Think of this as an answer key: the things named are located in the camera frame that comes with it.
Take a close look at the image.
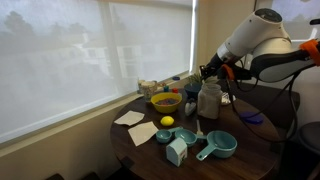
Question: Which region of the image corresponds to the large teal measuring cup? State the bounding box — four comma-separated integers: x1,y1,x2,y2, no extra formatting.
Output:
195,130,239,162

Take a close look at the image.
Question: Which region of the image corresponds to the dark blue bowl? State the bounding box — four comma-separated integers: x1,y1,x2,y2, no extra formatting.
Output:
183,82,203,100

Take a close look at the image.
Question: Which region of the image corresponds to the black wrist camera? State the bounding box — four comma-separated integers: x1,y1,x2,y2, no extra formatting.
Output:
229,64,253,81

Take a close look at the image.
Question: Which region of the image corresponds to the orange cable wrap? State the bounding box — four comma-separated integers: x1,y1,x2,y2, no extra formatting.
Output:
298,38,320,67
221,63,236,81

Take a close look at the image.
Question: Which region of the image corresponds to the black cable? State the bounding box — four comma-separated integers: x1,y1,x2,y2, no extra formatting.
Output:
234,59,259,94
225,61,320,144

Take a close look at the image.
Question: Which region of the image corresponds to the small teal measuring cup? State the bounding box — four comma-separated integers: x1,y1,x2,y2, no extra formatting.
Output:
155,126,184,145

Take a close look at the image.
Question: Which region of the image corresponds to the dark blue round lid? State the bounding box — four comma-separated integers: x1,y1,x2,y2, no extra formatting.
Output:
239,111,265,127

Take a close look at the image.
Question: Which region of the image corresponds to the green spiky plant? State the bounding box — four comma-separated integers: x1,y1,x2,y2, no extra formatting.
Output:
187,72,218,86

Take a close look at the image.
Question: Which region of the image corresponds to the dark chair back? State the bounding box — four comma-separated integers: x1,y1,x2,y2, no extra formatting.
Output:
45,173,65,180

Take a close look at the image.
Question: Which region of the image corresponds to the wide sheer window shade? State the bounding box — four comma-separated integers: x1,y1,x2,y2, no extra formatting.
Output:
0,0,195,145

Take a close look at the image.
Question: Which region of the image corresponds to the glass sugar jar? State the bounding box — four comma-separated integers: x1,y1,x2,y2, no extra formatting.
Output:
196,83,224,120

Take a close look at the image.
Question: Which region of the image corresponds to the yellow lemon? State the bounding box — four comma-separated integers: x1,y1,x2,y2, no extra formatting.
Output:
160,115,175,127

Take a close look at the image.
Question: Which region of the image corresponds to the toy milk carton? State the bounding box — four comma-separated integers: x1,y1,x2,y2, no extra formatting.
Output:
165,137,189,168

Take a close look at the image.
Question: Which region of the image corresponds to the black round stool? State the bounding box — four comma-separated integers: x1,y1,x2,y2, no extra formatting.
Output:
297,120,320,156

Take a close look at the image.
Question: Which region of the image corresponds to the large white paper napkin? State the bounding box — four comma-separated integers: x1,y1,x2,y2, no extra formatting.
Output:
127,121,160,148

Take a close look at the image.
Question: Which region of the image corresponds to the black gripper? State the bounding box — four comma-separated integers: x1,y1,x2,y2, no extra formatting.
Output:
199,53,231,84

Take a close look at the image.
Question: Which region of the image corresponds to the small white paper napkin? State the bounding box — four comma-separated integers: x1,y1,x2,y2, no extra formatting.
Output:
113,110,146,127

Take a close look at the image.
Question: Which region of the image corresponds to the small white dispenser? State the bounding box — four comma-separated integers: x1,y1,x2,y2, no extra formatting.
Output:
184,97,198,117

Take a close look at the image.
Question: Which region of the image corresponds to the yellow bowl with candies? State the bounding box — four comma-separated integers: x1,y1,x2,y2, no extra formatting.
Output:
150,92,184,115

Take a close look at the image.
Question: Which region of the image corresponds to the patterned paper cup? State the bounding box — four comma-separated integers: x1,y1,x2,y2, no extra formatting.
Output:
140,80,158,103

